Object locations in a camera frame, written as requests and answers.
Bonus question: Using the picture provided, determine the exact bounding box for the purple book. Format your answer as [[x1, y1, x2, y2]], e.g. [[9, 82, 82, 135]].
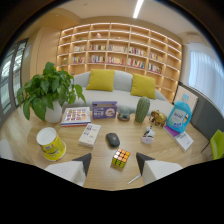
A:
[[162, 124, 195, 153]]

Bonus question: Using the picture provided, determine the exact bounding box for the white book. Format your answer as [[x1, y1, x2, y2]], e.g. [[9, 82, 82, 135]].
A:
[[78, 122, 102, 149]]

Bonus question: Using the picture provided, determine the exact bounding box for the colourful picture book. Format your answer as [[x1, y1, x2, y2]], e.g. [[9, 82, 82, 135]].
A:
[[60, 106, 92, 128]]

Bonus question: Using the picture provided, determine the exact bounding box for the white pen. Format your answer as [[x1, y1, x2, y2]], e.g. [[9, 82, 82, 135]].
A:
[[126, 172, 142, 185]]

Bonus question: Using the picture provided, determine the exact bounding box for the yellow tin can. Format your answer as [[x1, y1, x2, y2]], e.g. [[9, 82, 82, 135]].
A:
[[35, 126, 67, 163]]

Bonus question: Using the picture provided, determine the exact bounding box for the small white toy figure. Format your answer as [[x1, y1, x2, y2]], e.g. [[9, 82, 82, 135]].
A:
[[141, 125, 156, 145]]

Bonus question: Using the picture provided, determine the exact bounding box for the rubik's cube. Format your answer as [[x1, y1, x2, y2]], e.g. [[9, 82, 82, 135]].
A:
[[111, 148, 131, 169]]

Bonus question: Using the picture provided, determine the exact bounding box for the golden elephant figurine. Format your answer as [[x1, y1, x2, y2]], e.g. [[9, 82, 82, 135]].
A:
[[148, 110, 168, 128]]

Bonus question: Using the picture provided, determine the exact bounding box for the black computer mouse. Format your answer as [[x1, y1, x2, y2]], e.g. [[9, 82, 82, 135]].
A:
[[105, 132, 121, 149]]

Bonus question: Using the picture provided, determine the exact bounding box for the blue detergent bottle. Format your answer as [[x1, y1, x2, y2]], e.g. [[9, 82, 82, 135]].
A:
[[165, 93, 193, 134]]

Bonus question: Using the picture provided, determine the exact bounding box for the green cactus ornament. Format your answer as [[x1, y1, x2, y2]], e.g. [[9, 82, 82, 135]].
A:
[[134, 96, 151, 124]]

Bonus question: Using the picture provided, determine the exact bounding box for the green chair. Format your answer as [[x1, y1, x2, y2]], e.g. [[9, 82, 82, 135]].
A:
[[200, 128, 224, 161]]

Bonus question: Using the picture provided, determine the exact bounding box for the small grey-green figurine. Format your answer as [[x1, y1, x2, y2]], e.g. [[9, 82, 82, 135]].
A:
[[117, 105, 132, 122]]

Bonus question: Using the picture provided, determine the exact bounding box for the purple box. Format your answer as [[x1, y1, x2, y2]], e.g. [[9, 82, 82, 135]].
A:
[[91, 100, 118, 120]]

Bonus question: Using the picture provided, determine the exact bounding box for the green potted plant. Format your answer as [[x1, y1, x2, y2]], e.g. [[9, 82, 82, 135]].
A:
[[16, 61, 87, 125]]

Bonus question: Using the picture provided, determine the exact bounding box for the yellow cushion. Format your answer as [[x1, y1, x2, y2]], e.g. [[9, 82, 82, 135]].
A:
[[129, 72, 157, 100], [85, 68, 116, 93]]

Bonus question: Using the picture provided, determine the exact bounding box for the grey sofa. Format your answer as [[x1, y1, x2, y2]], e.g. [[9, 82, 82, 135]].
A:
[[61, 69, 176, 118]]

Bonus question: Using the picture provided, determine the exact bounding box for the wooden bookshelf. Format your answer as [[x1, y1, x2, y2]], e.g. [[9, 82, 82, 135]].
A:
[[55, 22, 183, 104]]

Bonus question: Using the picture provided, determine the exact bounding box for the ceiling light strip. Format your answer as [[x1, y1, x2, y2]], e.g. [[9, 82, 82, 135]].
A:
[[132, 0, 145, 20]]

